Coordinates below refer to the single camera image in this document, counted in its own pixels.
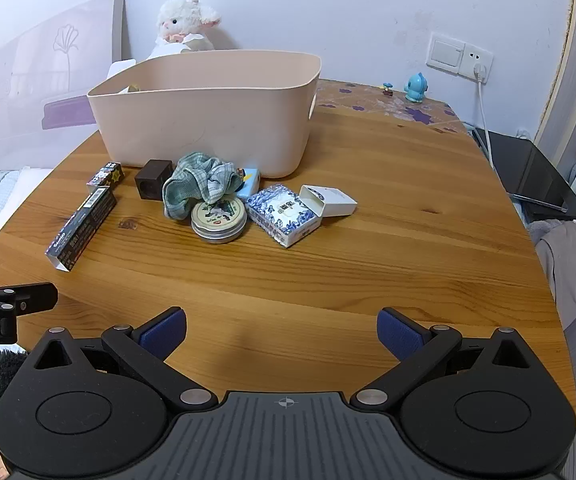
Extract pink bed headboard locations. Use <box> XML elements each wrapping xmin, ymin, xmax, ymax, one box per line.
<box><xmin>0</xmin><ymin>0</ymin><xmax>134</xmax><ymax>173</ymax></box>

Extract black laptop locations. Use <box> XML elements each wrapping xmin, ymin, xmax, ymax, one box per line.
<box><xmin>470</xmin><ymin>127</ymin><xmax>576</xmax><ymax>224</ymax></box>

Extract purple flower table mat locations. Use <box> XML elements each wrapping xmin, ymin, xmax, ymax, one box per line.
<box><xmin>313</xmin><ymin>79</ymin><xmax>468</xmax><ymax>135</ymax></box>

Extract dark brown wooden block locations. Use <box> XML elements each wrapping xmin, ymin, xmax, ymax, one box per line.
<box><xmin>134</xmin><ymin>159</ymin><xmax>173</xmax><ymax>200</ymax></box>

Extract round metal tin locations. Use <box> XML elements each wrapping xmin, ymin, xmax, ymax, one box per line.
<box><xmin>191</xmin><ymin>196</ymin><xmax>247</xmax><ymax>245</ymax></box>

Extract green checked scrunchie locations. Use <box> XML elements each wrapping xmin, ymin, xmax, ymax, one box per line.
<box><xmin>162</xmin><ymin>152</ymin><xmax>245</xmax><ymax>221</ymax></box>

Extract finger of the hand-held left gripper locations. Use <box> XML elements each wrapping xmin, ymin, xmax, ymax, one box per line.
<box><xmin>0</xmin><ymin>282</ymin><xmax>59</xmax><ymax>316</ymax></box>

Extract small blue yellow box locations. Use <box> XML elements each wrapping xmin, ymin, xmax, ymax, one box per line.
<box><xmin>238</xmin><ymin>167</ymin><xmax>261</xmax><ymax>200</ymax></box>

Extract white open flip-top box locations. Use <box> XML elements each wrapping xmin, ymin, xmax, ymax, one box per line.
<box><xmin>299</xmin><ymin>184</ymin><xmax>358</xmax><ymax>219</ymax></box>

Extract blue toy figurine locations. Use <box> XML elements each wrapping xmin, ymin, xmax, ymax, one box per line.
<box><xmin>404</xmin><ymin>73</ymin><xmax>425</xmax><ymax>104</ymax></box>

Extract grey cloth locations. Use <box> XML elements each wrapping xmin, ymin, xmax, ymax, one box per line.
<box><xmin>526</xmin><ymin>219</ymin><xmax>576</xmax><ymax>331</ymax></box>

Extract pink plastic storage basket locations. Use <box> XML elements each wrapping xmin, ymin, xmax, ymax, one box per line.
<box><xmin>87</xmin><ymin>50</ymin><xmax>323</xmax><ymax>179</ymax></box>

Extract white wall switch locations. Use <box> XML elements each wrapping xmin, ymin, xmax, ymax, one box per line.
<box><xmin>427</xmin><ymin>31</ymin><xmax>466</xmax><ymax>74</ymax></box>

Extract white plush sheep toy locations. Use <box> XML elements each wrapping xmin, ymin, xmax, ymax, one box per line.
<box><xmin>145</xmin><ymin>0</ymin><xmax>223</xmax><ymax>61</ymax></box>

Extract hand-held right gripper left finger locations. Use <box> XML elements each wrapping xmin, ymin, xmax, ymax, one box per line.
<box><xmin>28</xmin><ymin>306</ymin><xmax>219</xmax><ymax>414</ymax></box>

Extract white wall socket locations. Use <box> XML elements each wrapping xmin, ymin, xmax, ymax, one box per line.
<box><xmin>460</xmin><ymin>43</ymin><xmax>494</xmax><ymax>86</ymax></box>

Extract long black printed box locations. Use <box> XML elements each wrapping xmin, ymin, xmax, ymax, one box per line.
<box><xmin>45</xmin><ymin>186</ymin><xmax>118</xmax><ymax>272</ymax></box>

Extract small black printed box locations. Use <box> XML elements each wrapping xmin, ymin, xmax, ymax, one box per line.
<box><xmin>86</xmin><ymin>161</ymin><xmax>125</xmax><ymax>187</ymax></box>

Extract blue white patterned box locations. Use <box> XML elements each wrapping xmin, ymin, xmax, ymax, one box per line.
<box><xmin>245</xmin><ymin>185</ymin><xmax>320</xmax><ymax>249</ymax></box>

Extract white plug and cable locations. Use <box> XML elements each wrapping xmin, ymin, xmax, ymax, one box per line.
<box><xmin>472</xmin><ymin>62</ymin><xmax>496</xmax><ymax>169</ymax></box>

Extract white paper box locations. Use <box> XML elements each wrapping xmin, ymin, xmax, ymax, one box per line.
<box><xmin>107</xmin><ymin>58</ymin><xmax>137</xmax><ymax>81</ymax></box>

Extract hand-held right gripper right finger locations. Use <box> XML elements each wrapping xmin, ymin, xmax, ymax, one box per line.
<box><xmin>350</xmin><ymin>307</ymin><xmax>539</xmax><ymax>414</ymax></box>

